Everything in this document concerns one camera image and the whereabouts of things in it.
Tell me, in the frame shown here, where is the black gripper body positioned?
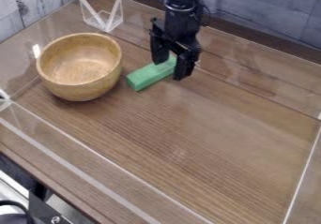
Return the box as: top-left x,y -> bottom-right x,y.
149,2 -> 201,56

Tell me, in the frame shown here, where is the black metal clamp bracket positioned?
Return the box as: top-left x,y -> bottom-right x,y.
29,190 -> 82,224

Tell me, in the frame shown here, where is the green rectangular block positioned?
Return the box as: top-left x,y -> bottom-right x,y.
125,55 -> 176,91

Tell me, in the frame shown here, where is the clear acrylic enclosure wall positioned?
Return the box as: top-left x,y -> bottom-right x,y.
0,83 -> 319,224

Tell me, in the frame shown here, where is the wooden bowl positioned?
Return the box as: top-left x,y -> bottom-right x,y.
36,33 -> 121,101

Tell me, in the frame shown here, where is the clear acrylic corner bracket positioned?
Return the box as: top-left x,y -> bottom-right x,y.
78,0 -> 124,33

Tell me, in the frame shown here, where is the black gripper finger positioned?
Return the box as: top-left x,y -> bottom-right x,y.
149,33 -> 169,65
172,51 -> 199,81

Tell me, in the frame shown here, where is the black cable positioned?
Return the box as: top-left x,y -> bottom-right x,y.
0,199 -> 30,224

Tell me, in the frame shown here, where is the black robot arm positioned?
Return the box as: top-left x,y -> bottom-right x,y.
149,0 -> 205,81

